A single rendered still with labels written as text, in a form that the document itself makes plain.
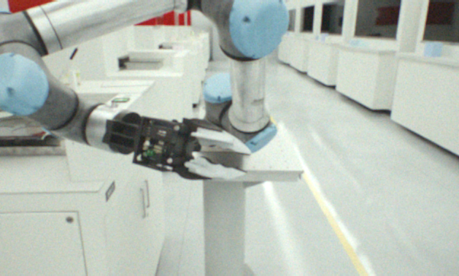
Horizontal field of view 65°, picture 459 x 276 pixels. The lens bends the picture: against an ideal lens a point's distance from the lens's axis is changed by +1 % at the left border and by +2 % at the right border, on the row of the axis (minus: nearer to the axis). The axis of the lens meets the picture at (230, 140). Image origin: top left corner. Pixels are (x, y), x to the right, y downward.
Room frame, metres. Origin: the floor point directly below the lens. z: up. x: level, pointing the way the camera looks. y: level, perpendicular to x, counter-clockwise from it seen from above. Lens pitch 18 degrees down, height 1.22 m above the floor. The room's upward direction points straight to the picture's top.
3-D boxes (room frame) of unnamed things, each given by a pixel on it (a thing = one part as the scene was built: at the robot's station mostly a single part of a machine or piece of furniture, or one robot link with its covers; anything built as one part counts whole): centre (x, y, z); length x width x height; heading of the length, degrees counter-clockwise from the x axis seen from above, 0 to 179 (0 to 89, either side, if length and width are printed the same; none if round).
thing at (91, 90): (1.61, 0.68, 0.89); 0.62 x 0.35 x 0.14; 92
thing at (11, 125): (1.22, 0.76, 0.90); 0.34 x 0.34 x 0.01; 2
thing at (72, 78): (1.47, 0.66, 1.03); 0.06 x 0.04 x 0.13; 92
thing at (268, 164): (1.19, 0.00, 0.75); 0.45 x 0.44 x 0.13; 88
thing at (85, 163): (1.16, 0.40, 0.89); 0.55 x 0.09 x 0.14; 2
